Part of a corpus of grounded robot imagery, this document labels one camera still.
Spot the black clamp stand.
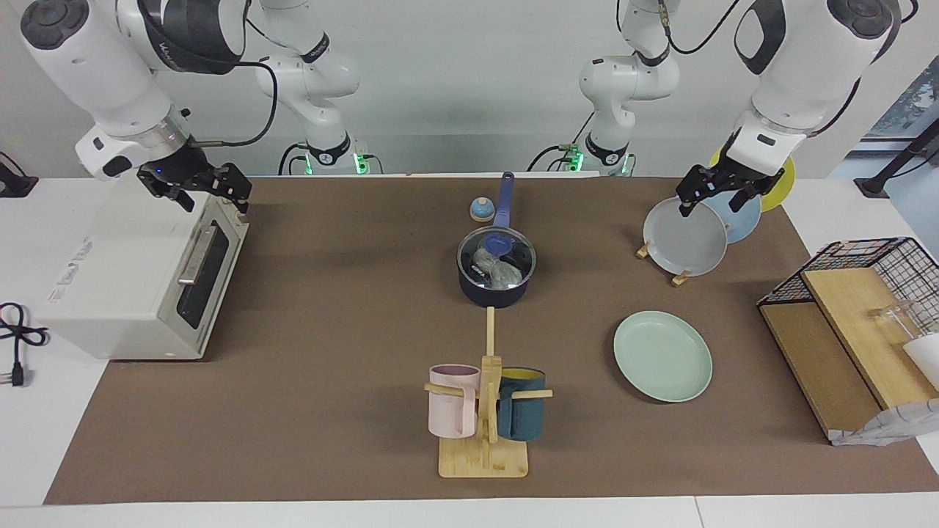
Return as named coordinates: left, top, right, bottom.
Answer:
left=0, top=150, right=39, bottom=197
left=855, top=117, right=939, bottom=197

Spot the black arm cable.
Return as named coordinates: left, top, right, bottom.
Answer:
left=653, top=0, right=863, bottom=140
left=194, top=15, right=279, bottom=147

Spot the white vermicelli bundle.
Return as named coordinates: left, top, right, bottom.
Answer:
left=472, top=248, right=523, bottom=287

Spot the black power cord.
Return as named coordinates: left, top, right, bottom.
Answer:
left=0, top=302, right=51, bottom=388

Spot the wooden mug tree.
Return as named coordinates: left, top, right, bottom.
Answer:
left=424, top=307, right=553, bottom=479

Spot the glass lid with blue knob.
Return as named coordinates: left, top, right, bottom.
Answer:
left=457, top=227, right=537, bottom=290

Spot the green plate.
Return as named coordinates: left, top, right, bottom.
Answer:
left=613, top=311, right=714, bottom=403

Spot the wooden shelf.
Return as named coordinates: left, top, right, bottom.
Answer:
left=759, top=268, right=939, bottom=441

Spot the dark blue saucepan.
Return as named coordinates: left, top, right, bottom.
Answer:
left=456, top=172, right=537, bottom=309

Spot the brown table mat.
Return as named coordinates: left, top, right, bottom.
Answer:
left=43, top=176, right=939, bottom=505

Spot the black wire basket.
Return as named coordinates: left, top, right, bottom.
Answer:
left=757, top=237, right=939, bottom=345

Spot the clear glass cup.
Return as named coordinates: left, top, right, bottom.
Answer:
left=869, top=301, right=927, bottom=342

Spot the wooden plate rack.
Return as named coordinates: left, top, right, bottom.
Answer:
left=636, top=238, right=692, bottom=287

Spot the black base cable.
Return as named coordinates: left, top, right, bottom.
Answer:
left=528, top=142, right=589, bottom=174
left=277, top=142, right=310, bottom=175

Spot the grey plate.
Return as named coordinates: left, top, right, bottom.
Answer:
left=643, top=197, right=728, bottom=277

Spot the white cup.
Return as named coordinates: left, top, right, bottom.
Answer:
left=902, top=334, right=939, bottom=391

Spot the light blue plate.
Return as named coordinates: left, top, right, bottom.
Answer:
left=703, top=187, right=762, bottom=244

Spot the white toaster oven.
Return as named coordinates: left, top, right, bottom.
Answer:
left=33, top=169, right=250, bottom=362

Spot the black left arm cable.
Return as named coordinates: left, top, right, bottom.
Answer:
left=653, top=0, right=863, bottom=140

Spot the grey patterned cloth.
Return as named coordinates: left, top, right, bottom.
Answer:
left=829, top=400, right=939, bottom=447

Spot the yellow plate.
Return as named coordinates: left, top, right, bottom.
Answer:
left=708, top=147, right=796, bottom=213

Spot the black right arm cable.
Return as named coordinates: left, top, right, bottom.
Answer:
left=194, top=15, right=279, bottom=147

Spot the dark teal mug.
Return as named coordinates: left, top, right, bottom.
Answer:
left=497, top=367, right=547, bottom=441

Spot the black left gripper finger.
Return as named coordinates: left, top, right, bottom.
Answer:
left=726, top=182, right=769, bottom=214
left=676, top=165, right=711, bottom=219

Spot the pink mug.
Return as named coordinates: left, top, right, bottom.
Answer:
left=428, top=364, right=481, bottom=439

